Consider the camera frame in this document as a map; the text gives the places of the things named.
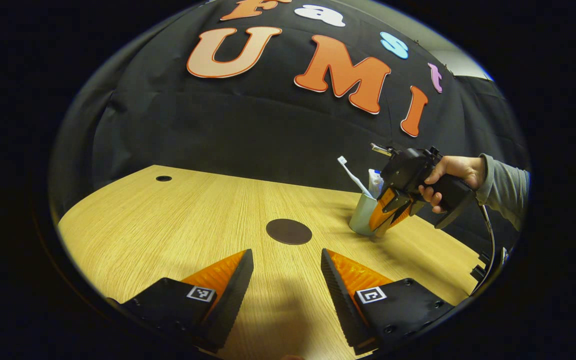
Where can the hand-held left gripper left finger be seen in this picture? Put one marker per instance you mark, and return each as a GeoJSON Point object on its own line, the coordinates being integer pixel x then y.
{"type": "Point", "coordinates": [230, 300]}

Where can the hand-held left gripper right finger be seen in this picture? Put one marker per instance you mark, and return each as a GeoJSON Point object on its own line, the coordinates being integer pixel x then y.
{"type": "Point", "coordinates": [343, 300]}

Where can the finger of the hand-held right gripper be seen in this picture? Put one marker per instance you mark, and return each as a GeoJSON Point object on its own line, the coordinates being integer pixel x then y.
{"type": "Point", "coordinates": [380, 212]}
{"type": "Point", "coordinates": [400, 216]}

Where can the pale green cup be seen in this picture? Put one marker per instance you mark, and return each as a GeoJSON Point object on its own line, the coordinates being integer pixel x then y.
{"type": "Point", "coordinates": [360, 215]}

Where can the white toothpaste tube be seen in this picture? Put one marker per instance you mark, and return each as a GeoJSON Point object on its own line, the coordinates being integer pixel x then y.
{"type": "Point", "coordinates": [375, 182]}

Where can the white toothbrush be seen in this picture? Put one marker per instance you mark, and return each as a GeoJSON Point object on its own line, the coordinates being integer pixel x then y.
{"type": "Point", "coordinates": [350, 174]}

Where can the dark brown round coaster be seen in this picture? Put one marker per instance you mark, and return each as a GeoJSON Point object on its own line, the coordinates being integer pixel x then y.
{"type": "Point", "coordinates": [288, 231]}

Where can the wooden desktop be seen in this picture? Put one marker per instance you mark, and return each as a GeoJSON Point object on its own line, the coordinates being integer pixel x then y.
{"type": "Point", "coordinates": [168, 225]}

